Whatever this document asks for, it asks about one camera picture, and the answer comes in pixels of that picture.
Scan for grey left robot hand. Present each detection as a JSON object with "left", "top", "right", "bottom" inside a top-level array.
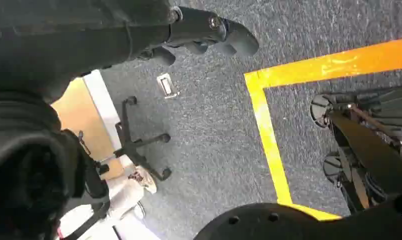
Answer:
[{"left": 0, "top": 0, "right": 260, "bottom": 240}]

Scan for wooden desk with white edge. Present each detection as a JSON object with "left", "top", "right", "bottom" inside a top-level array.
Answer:
[{"left": 51, "top": 69, "right": 133, "bottom": 181}]

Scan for silver floor socket plate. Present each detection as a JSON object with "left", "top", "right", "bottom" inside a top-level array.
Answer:
[{"left": 156, "top": 72, "right": 181, "bottom": 100}]

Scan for black office chair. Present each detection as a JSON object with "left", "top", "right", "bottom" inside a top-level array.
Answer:
[{"left": 77, "top": 96, "right": 173, "bottom": 240}]

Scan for person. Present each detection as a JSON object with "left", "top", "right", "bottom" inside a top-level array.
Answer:
[{"left": 56, "top": 164, "right": 158, "bottom": 240}]

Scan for yellow floor tape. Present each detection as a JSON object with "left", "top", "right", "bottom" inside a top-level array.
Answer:
[{"left": 243, "top": 36, "right": 402, "bottom": 222}]

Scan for black robot body shell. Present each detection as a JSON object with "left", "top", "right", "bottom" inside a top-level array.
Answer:
[{"left": 193, "top": 193, "right": 402, "bottom": 240}]

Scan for black robot legs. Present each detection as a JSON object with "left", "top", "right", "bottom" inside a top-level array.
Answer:
[{"left": 309, "top": 85, "right": 402, "bottom": 215}]

